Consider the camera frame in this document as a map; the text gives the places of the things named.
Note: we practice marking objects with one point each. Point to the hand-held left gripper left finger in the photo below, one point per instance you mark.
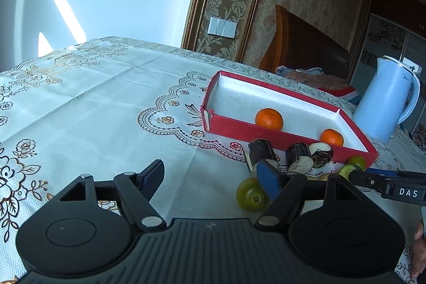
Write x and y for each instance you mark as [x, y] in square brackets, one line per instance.
[154, 172]

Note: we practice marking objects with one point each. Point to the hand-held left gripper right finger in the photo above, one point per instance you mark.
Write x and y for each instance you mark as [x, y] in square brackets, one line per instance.
[269, 179]

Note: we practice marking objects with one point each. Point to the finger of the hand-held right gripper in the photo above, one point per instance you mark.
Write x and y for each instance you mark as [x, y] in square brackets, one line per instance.
[409, 175]
[366, 181]

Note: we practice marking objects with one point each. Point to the green round fruit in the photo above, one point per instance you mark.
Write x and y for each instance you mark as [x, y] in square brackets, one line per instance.
[357, 162]
[346, 171]
[248, 194]

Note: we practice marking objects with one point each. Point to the dark sugarcane piece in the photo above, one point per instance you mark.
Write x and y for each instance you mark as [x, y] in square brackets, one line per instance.
[261, 149]
[298, 152]
[321, 157]

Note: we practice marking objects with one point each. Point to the red shallow box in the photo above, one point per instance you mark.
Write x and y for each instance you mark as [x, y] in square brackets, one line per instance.
[233, 127]

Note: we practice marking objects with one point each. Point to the person's right hand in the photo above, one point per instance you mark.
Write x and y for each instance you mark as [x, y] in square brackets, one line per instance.
[421, 247]

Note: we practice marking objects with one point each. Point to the small orange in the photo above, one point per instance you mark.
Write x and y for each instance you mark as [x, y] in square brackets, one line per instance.
[331, 137]

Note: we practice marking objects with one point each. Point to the large orange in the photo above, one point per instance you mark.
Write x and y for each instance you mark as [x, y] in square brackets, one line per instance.
[269, 118]

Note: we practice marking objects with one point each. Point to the light blue electric kettle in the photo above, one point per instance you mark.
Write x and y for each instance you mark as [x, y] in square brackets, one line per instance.
[382, 97]

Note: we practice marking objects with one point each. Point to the grey blue cloth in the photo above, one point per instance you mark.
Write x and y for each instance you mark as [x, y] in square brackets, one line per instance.
[283, 71]

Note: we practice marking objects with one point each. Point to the pink striped quilt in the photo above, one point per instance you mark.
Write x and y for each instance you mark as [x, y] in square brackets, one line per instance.
[319, 79]

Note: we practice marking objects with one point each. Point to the white wall switch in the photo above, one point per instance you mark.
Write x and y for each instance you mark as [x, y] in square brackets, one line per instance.
[222, 26]

